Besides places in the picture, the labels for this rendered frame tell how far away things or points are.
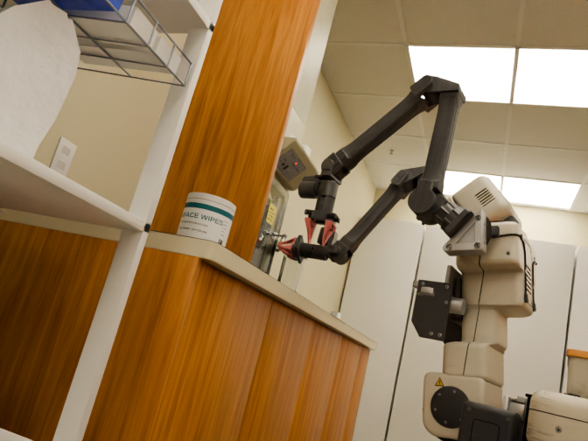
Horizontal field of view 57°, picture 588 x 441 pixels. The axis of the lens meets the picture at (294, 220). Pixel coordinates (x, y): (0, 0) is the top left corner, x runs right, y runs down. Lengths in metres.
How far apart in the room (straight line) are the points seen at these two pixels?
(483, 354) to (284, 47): 1.28
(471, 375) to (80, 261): 1.01
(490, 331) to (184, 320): 0.83
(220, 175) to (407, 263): 3.24
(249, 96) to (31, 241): 0.98
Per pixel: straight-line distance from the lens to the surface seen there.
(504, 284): 1.57
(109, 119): 1.97
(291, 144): 1.99
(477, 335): 1.58
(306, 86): 2.36
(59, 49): 0.94
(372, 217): 2.04
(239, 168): 1.92
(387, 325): 4.88
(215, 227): 1.37
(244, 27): 2.24
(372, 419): 4.86
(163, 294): 1.18
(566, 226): 5.55
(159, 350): 1.16
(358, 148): 1.70
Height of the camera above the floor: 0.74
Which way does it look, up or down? 14 degrees up
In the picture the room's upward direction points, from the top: 14 degrees clockwise
